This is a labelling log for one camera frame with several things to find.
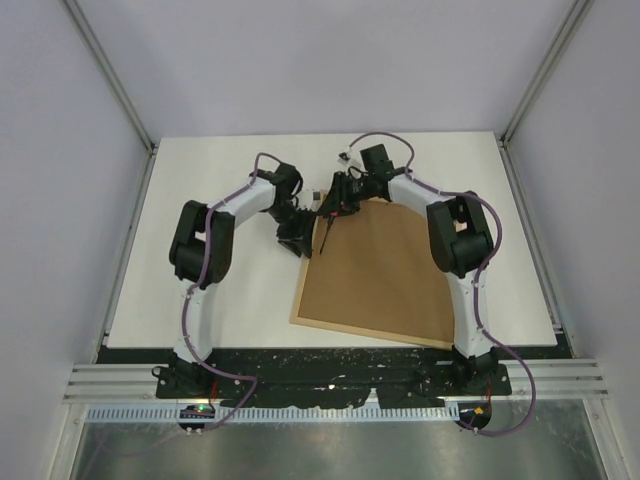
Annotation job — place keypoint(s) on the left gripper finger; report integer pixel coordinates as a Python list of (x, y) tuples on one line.
[(306, 239), (288, 238)]

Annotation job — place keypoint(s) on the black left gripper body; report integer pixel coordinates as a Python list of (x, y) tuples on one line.
[(289, 215)]

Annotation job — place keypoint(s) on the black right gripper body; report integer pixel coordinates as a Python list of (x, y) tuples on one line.
[(363, 187)]

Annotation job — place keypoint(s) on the red handled screwdriver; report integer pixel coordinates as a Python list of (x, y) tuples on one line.
[(326, 232)]

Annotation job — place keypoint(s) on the wooden picture frame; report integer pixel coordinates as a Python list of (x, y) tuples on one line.
[(376, 278)]

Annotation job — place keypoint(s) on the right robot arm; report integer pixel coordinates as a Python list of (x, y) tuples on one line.
[(460, 243)]

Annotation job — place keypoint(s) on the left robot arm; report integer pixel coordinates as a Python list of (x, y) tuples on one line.
[(202, 247)]

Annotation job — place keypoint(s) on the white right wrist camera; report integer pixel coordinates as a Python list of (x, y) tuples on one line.
[(347, 159)]

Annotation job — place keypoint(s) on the black speckled base plate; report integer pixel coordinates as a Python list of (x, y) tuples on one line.
[(244, 363)]

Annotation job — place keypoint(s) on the white slotted cable duct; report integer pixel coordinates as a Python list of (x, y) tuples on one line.
[(165, 413)]

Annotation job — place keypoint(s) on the right aluminium corner post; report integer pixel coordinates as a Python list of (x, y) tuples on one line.
[(560, 42)]

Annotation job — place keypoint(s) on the aluminium corner post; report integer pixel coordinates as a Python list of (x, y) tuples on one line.
[(101, 59), (560, 42)]

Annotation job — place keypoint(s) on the aluminium rail across front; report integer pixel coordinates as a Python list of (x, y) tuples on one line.
[(100, 382)]

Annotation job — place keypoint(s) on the left aluminium corner post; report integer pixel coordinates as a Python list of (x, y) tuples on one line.
[(101, 59)]

